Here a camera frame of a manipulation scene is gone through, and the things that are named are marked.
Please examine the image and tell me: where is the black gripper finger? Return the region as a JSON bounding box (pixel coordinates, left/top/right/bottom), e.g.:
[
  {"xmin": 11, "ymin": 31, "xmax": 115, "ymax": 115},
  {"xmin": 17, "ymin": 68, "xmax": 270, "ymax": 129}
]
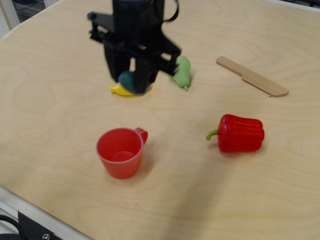
[
  {"xmin": 134, "ymin": 54, "xmax": 160, "ymax": 95},
  {"xmin": 104, "ymin": 41, "xmax": 132, "ymax": 82}
]

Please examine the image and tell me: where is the black metal bracket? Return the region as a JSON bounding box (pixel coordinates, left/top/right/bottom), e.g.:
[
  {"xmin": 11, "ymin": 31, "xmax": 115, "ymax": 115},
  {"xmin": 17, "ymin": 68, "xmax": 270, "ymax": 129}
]
[{"xmin": 18, "ymin": 211, "xmax": 62, "ymax": 240}]

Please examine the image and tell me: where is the red toy bell pepper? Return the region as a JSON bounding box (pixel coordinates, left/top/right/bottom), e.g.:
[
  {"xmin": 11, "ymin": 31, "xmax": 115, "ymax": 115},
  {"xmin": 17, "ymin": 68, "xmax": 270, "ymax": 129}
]
[{"xmin": 205, "ymin": 114, "xmax": 265, "ymax": 153}]

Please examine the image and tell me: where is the light green toy pear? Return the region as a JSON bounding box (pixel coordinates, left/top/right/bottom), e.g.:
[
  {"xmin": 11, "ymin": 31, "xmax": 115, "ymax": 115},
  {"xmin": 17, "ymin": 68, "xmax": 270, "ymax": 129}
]
[{"xmin": 171, "ymin": 55, "xmax": 191, "ymax": 91}]

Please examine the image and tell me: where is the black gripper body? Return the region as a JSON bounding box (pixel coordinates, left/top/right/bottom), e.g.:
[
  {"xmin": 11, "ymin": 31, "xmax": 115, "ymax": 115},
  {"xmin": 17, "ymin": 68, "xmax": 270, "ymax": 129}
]
[{"xmin": 87, "ymin": 0, "xmax": 181, "ymax": 75}]

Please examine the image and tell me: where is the wooden toy knife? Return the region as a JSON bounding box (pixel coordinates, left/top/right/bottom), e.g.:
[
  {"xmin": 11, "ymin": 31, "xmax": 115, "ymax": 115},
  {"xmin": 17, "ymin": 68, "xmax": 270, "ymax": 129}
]
[{"xmin": 216, "ymin": 56, "xmax": 289, "ymax": 97}]

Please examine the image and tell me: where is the yellow toy banana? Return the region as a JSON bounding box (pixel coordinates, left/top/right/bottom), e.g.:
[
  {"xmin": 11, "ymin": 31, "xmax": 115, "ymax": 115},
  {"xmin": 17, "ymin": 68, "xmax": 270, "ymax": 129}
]
[{"xmin": 109, "ymin": 83, "xmax": 153, "ymax": 96}]

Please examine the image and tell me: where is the red plastic cup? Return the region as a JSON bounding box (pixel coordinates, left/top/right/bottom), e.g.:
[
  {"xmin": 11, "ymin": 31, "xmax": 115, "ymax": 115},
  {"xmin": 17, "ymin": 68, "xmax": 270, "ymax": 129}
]
[{"xmin": 96, "ymin": 127, "xmax": 149, "ymax": 179}]

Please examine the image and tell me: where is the aluminium table edge rail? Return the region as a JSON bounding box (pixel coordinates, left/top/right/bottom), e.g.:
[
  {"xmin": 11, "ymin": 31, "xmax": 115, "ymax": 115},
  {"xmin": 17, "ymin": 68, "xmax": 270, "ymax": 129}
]
[{"xmin": 0, "ymin": 186, "xmax": 91, "ymax": 240}]

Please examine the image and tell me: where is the black cable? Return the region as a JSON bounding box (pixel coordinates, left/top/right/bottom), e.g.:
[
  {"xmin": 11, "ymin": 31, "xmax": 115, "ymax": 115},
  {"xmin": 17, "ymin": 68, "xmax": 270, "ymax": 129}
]
[{"xmin": 0, "ymin": 214, "xmax": 20, "ymax": 240}]

